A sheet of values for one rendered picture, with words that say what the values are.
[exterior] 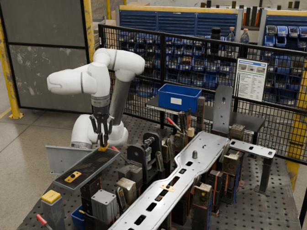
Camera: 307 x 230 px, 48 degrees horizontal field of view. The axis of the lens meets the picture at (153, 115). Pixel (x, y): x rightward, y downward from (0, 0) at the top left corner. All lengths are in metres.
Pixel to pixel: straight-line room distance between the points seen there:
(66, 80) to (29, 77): 3.14
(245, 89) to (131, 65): 0.88
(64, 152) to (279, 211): 1.44
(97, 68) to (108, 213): 0.67
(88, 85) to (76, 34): 2.65
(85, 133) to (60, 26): 2.08
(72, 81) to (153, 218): 0.75
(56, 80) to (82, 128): 0.89
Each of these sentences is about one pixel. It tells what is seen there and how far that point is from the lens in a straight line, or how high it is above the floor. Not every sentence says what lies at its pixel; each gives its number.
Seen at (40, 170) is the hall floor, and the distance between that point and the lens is 3.90.
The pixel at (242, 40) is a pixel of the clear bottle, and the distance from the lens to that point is 2.55.
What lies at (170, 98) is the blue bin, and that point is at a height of 1.11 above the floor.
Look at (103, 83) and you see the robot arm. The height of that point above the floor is 1.59.
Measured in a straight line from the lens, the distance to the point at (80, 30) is 4.21.
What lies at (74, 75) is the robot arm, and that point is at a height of 1.63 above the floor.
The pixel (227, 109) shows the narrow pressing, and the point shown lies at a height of 1.17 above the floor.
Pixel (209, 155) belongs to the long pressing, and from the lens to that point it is 2.16.
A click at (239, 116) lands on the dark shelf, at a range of 2.59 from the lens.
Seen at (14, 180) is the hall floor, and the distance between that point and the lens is 3.85.
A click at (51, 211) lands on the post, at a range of 1.66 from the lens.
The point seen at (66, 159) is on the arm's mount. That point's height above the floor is 0.84.
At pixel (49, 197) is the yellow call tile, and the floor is 1.16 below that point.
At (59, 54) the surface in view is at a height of 0.94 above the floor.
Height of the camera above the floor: 2.18
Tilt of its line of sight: 27 degrees down
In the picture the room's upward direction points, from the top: straight up
